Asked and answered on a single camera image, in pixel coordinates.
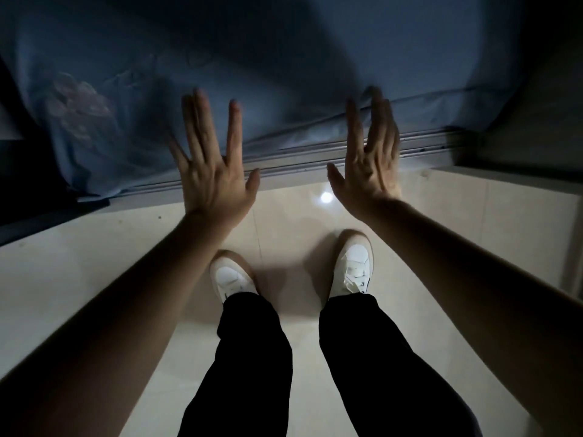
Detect person's right hand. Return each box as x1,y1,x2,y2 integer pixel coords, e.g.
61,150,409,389
326,86,402,220

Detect metal sliding door track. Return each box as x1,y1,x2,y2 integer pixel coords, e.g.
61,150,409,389
102,128,462,212

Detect dark furniture piece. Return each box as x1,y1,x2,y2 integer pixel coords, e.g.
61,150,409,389
0,56,111,247

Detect blue patterned curtain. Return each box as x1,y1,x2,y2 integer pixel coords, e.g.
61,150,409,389
0,0,527,198

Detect person's right forearm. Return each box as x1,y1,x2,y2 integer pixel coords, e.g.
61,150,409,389
362,198,583,437

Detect person's left forearm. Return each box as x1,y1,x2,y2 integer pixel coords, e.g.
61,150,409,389
0,213,228,437

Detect person's left hand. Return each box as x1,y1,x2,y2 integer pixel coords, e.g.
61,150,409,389
168,88,261,229

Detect black trousers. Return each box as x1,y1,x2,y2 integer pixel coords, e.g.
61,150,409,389
177,291,484,437

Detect white right shoe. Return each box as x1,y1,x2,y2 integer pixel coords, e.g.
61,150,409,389
327,229,375,301

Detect white left shoe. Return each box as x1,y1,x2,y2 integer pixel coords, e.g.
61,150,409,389
209,249,259,306

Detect white shoe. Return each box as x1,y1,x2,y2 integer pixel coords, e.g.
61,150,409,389
327,229,375,301
209,249,259,306

